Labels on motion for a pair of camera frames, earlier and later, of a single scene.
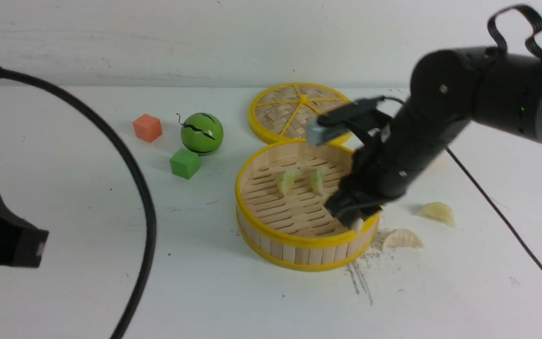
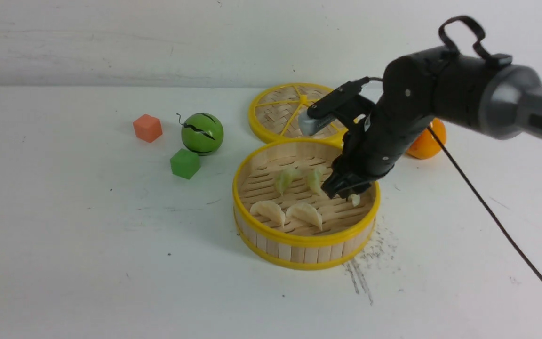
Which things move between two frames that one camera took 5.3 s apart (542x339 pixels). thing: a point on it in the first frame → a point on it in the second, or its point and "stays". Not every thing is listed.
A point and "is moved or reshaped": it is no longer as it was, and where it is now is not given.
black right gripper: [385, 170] → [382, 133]
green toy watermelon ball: [202, 133] stays
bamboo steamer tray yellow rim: [281, 220] stays
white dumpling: [357, 224] → [269, 209]
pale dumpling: [439, 211] is moved or reshaped
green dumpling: [317, 181] stays
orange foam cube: [147, 127] stays
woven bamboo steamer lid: [281, 112] stays
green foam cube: [185, 163] stays
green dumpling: [285, 182] stays
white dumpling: [402, 238] → [306, 212]
